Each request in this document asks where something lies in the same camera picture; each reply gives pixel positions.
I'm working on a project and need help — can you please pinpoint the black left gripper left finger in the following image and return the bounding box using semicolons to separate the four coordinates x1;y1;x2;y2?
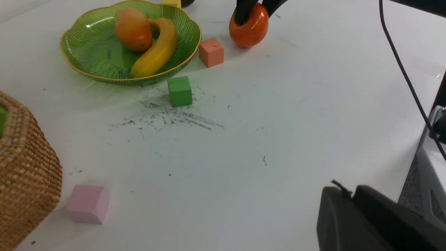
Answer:
316;180;394;251

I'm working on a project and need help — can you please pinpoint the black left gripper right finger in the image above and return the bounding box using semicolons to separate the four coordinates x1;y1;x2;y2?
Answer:
353;185;446;251

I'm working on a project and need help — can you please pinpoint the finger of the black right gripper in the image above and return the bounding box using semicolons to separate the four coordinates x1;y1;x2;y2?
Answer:
262;0;288;17
233;0;259;26

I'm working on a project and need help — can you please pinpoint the orange persimmon with green calyx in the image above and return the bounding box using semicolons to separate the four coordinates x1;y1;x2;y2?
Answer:
229;3;269;48

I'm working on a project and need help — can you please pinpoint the purple mangosteen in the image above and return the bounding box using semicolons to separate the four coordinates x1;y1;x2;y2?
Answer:
180;0;195;8

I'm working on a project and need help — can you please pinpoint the yellow banana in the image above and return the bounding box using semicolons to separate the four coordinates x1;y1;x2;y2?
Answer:
130;18;178;78

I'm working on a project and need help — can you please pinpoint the orange yellow mango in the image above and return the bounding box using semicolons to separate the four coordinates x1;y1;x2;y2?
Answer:
115;8;153;52

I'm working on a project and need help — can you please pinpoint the salmon orange foam cube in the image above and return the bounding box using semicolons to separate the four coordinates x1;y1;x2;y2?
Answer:
199;38;225;67

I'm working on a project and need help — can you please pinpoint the yellow foam cube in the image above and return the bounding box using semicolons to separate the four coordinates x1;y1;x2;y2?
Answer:
161;0;182;8

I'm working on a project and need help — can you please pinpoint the green foam cube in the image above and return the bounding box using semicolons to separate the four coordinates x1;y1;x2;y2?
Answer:
167;76;193;107

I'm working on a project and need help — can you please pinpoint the green glass leaf plate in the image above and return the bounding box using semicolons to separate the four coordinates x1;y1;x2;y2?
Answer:
60;0;202;86

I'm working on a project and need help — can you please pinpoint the pink foam cube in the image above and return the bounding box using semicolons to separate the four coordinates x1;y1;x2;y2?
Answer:
66;184;110;225

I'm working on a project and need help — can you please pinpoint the woven rattan basket green lining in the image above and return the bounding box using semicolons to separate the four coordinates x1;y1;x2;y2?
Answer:
0;92;63;251

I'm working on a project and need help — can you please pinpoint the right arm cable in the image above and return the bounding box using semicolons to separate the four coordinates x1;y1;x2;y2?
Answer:
379;0;446;161

